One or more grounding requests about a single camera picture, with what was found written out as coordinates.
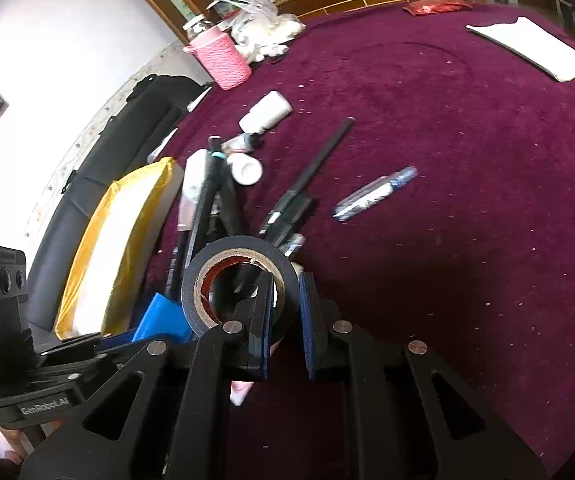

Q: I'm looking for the small dark-capped bottle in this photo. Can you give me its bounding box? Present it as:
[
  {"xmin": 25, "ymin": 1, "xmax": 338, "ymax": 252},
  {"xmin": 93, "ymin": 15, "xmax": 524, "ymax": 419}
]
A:
[{"xmin": 221, "ymin": 132, "xmax": 263, "ymax": 156}]

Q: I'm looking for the pink woven basket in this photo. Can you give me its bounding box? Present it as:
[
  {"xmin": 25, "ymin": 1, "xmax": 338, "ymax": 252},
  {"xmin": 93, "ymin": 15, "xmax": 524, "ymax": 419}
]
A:
[{"xmin": 182, "ymin": 26, "xmax": 253, "ymax": 92}]

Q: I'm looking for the white folded cloth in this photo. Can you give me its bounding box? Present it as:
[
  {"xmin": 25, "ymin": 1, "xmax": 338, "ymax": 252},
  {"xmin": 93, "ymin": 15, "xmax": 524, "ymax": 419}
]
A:
[{"xmin": 465, "ymin": 16, "xmax": 575, "ymax": 82}]

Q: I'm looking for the short black stick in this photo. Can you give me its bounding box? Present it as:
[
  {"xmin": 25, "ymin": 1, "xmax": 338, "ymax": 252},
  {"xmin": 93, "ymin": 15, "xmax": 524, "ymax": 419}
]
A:
[{"xmin": 218, "ymin": 160, "xmax": 248, "ymax": 241}]

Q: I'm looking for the white flat cloth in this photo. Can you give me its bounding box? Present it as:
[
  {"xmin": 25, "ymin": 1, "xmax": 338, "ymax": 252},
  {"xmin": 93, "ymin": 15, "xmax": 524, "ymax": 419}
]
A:
[{"xmin": 178, "ymin": 149, "xmax": 218, "ymax": 231}]

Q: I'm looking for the long black stick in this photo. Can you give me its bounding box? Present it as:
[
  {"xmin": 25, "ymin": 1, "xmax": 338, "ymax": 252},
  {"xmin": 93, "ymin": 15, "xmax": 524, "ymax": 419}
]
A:
[{"xmin": 165, "ymin": 135, "xmax": 228, "ymax": 301}]

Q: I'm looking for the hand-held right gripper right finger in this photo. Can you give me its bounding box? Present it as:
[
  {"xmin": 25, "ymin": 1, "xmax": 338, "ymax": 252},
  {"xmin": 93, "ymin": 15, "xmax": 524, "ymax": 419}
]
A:
[{"xmin": 299, "ymin": 272, "xmax": 548, "ymax": 480}]

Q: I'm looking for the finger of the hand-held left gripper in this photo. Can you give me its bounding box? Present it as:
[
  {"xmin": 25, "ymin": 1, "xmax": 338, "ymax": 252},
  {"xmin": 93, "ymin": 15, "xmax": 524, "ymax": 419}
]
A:
[{"xmin": 98, "ymin": 294, "xmax": 194, "ymax": 357}]

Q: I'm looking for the yellow storage box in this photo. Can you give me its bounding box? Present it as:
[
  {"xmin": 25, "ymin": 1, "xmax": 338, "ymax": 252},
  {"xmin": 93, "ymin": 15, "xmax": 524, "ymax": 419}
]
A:
[{"xmin": 54, "ymin": 156, "xmax": 184, "ymax": 341}]

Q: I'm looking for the black bag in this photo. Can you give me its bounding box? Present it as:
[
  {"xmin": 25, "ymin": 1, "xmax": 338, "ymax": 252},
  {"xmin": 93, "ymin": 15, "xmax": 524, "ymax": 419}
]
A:
[{"xmin": 25, "ymin": 74, "xmax": 213, "ymax": 331}]

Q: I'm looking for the red foil packet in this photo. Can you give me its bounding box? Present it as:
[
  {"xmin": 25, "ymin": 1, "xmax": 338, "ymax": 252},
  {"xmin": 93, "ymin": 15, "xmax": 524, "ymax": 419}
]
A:
[{"xmin": 401, "ymin": 0, "xmax": 474, "ymax": 17}]

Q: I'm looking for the maroon tablecloth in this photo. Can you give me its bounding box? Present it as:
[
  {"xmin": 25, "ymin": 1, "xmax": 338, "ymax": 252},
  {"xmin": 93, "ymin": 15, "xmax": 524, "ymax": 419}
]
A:
[{"xmin": 145, "ymin": 0, "xmax": 575, "ymax": 480}]

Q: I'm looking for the black tape roll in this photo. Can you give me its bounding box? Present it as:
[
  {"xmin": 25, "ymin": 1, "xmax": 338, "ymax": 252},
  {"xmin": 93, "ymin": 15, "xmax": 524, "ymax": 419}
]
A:
[{"xmin": 181, "ymin": 235, "xmax": 301, "ymax": 339}]

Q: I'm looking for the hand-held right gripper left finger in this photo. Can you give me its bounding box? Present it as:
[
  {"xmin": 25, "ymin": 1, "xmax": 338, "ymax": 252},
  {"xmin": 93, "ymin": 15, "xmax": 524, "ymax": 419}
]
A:
[{"xmin": 20, "ymin": 272, "xmax": 276, "ymax": 480}]

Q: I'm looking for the clear plastic bag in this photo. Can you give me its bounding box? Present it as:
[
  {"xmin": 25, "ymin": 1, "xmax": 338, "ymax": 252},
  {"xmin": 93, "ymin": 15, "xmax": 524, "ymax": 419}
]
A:
[{"xmin": 208, "ymin": 0, "xmax": 305, "ymax": 63}]

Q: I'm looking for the black pen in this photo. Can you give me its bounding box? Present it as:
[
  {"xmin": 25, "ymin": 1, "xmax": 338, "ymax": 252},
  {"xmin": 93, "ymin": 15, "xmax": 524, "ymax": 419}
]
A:
[{"xmin": 258, "ymin": 117, "xmax": 356, "ymax": 246}]

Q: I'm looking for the glass jar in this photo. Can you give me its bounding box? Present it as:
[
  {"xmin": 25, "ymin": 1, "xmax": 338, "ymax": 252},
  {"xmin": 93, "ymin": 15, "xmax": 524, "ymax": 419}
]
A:
[{"xmin": 182, "ymin": 15, "xmax": 218, "ymax": 43}]

